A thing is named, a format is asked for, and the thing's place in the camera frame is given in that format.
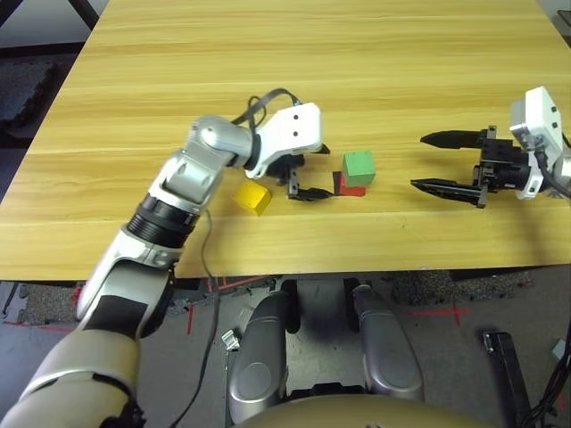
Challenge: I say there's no black mat with red lines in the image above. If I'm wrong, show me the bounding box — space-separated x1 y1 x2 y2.
213 275 280 293

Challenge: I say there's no black floor cable bundle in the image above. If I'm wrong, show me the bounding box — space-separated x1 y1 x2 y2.
521 351 571 428

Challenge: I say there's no black horizontal table bar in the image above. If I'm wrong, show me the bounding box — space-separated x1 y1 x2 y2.
0 39 86 57

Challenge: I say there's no black diagonal table strut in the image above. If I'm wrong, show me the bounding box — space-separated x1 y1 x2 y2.
73 0 102 30

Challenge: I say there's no speckled grey floor mat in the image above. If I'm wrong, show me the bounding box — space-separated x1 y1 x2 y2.
392 271 534 307
20 280 90 323

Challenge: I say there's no yellow wooden block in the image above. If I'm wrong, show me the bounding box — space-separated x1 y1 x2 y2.
232 180 273 218

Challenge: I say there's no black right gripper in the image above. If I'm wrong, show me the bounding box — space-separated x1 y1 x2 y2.
410 125 543 210

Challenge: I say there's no grey left robot leg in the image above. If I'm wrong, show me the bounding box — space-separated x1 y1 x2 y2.
228 292 299 424

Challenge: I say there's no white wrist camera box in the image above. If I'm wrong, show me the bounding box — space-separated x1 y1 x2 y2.
509 86 570 201
243 103 324 180

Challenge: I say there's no grey right robot leg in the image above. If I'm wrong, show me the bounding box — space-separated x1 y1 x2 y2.
352 284 425 402

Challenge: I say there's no tan robot torso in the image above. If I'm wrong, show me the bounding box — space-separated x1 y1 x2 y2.
240 394 487 428

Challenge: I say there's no green wooden block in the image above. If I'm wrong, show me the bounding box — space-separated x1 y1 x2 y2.
342 150 376 188

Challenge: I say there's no red wooden block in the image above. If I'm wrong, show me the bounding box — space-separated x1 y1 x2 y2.
335 172 368 198

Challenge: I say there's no black metal floor stand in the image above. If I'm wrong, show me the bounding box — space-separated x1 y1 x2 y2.
481 330 532 428

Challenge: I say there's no grey robot leg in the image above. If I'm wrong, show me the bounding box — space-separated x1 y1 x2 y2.
228 292 299 424
352 284 425 402

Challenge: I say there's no black robot waist joint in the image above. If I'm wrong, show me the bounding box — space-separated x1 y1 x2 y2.
288 382 368 401

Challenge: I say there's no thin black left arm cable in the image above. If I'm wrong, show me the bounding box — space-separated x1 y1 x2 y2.
171 209 222 428

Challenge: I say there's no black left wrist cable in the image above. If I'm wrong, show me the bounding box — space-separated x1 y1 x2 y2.
231 87 304 135

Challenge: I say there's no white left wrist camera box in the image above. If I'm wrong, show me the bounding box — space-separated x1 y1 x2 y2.
243 103 324 180

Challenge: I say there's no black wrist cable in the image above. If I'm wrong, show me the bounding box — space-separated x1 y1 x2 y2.
533 142 571 197
231 87 304 135

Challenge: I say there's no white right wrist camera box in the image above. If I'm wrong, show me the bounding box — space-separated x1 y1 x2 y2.
509 86 570 201

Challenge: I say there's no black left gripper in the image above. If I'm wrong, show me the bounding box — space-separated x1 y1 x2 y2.
267 142 335 202

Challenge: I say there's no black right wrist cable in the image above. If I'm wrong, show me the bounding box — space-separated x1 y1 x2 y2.
533 142 571 197

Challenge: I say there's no black foam floor mat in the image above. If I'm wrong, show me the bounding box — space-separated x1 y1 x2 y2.
0 60 59 121

